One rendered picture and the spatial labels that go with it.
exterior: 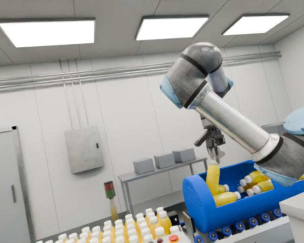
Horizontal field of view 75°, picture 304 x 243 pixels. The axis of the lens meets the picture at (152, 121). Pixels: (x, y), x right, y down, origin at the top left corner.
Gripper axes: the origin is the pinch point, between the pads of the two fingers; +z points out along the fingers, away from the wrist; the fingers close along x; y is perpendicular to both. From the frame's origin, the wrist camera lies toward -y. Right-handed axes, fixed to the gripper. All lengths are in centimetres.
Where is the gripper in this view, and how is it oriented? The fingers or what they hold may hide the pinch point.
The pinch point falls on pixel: (214, 161)
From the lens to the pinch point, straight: 118.1
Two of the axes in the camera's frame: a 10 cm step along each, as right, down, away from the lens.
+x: -1.9, 1.2, 9.7
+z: 2.3, 9.7, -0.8
